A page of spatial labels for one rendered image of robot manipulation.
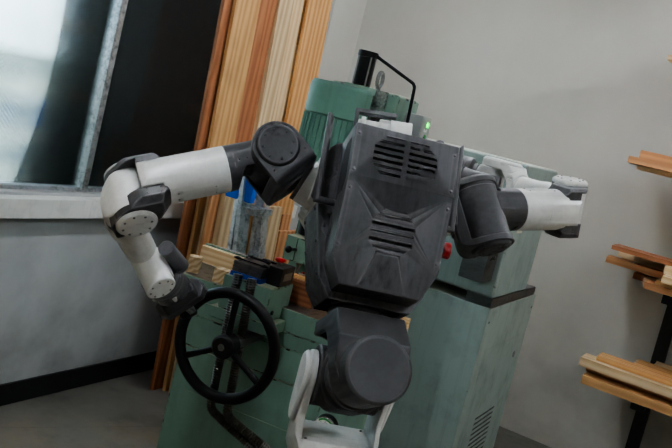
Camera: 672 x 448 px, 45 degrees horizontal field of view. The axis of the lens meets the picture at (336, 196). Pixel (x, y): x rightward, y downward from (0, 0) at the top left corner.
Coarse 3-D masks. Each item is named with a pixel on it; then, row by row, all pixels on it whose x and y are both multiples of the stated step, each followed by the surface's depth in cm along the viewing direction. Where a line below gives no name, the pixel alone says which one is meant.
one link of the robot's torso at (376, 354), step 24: (336, 312) 143; (360, 312) 144; (336, 336) 138; (360, 336) 138; (384, 336) 134; (336, 360) 135; (360, 360) 131; (384, 360) 132; (408, 360) 133; (336, 384) 137; (360, 384) 130; (384, 384) 131; (408, 384) 132; (360, 408) 139
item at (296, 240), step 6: (288, 234) 226; (294, 234) 228; (288, 240) 226; (294, 240) 225; (300, 240) 224; (294, 246) 225; (300, 246) 224; (294, 252) 225; (300, 252) 224; (288, 258) 226; (294, 258) 225; (300, 258) 224; (300, 264) 229
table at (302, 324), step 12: (204, 264) 240; (192, 276) 224; (204, 276) 226; (216, 300) 221; (216, 312) 210; (288, 312) 213; (300, 312) 213; (312, 312) 216; (324, 312) 219; (252, 324) 207; (276, 324) 208; (288, 324) 213; (300, 324) 212; (312, 324) 211; (300, 336) 212; (312, 336) 211
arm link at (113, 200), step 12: (132, 168) 154; (108, 180) 153; (120, 180) 152; (132, 180) 152; (108, 192) 153; (120, 192) 151; (108, 204) 152; (120, 204) 149; (108, 216) 151; (108, 228) 157; (120, 240) 159; (132, 240) 159; (144, 240) 162; (132, 252) 163; (144, 252) 165
